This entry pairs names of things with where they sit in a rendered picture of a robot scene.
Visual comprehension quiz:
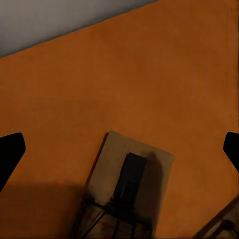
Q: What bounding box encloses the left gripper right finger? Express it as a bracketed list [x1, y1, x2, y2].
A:
[223, 132, 239, 173]

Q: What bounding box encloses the mousetrap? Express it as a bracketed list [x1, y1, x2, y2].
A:
[67, 131, 174, 239]
[194, 197, 239, 239]

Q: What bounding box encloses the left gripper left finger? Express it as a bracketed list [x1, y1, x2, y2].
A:
[0, 132, 26, 192]

